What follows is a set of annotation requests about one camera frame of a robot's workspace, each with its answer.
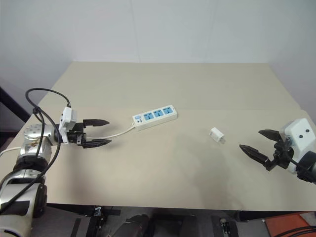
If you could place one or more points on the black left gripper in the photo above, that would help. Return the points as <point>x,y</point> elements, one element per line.
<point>75,135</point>

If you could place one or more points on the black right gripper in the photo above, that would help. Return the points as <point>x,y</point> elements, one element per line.
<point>280,154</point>

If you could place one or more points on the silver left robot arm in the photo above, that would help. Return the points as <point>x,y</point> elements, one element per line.
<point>29,134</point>

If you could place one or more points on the white plug adapter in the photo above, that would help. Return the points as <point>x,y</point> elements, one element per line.
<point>217,135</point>

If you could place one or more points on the white power strip blue sockets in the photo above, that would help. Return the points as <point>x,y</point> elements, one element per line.
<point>155,118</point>

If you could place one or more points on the dark rounded shape under table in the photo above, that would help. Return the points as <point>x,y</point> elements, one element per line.
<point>134,225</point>

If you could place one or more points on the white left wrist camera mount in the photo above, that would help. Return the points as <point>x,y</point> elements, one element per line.
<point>67,118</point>

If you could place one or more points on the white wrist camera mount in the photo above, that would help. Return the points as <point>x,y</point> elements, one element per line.
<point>300,138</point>
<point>67,118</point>

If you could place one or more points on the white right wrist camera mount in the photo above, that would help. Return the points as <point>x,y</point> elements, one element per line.
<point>300,138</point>

